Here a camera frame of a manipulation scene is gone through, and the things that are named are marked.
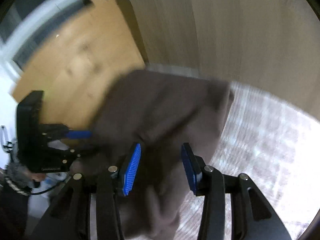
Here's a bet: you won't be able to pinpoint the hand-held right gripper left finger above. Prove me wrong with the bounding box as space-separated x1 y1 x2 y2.
27 142 142 240

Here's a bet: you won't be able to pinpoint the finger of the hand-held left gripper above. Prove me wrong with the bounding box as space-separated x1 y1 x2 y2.
59 129 93 140
47 145 84 164

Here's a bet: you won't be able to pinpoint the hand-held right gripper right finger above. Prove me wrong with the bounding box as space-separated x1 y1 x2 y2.
181 142 292 240

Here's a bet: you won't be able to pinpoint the brown fleece pants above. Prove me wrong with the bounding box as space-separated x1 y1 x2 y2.
71 69 235 240

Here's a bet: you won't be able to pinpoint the person's left forearm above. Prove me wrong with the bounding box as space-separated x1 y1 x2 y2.
0 162 34 240

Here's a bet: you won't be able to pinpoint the person's left hand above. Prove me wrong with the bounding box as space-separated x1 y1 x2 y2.
30 172 48 184

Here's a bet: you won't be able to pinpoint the pine wood headboard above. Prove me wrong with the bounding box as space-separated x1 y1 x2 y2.
11 0 148 130

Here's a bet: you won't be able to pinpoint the light wooden wardrobe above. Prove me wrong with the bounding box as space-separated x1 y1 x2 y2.
117 0 320 124

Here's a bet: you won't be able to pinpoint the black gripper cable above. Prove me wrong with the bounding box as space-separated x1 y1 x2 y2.
25 172 68 197

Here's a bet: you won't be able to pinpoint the white window frame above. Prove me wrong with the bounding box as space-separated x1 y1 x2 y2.
0 0 108 80

